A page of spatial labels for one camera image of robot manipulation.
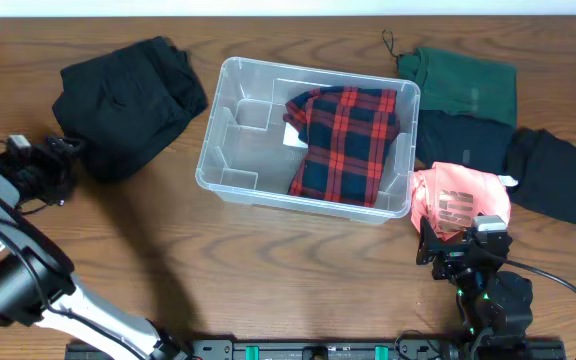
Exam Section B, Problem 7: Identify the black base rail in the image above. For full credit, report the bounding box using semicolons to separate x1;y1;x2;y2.
64;338;567;360

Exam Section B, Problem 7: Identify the red navy plaid garment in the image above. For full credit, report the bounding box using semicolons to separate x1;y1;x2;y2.
283;86;400;207

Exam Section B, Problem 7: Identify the clear plastic storage container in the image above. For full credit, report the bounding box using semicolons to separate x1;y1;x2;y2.
195;57;421;224

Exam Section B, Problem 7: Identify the pink printed garment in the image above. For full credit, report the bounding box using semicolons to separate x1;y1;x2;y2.
410;162;511;240

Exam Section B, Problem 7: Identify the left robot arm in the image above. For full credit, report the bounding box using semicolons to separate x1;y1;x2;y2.
0;135;193;359

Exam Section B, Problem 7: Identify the black drawstring loop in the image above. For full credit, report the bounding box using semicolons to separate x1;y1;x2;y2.
381;29;400;59

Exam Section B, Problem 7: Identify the white label in container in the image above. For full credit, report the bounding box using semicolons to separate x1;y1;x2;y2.
283;123;308;149

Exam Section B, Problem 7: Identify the black garment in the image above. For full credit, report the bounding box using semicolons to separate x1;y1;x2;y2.
505;128;576;224
53;36;208;183

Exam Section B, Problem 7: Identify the dark green garment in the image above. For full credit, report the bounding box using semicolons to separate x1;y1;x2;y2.
397;47;517;127

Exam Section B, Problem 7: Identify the dark navy folded garment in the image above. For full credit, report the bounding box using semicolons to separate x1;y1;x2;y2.
416;110;515;175

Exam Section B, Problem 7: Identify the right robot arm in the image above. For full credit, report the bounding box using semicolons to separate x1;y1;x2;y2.
416;215;533;359

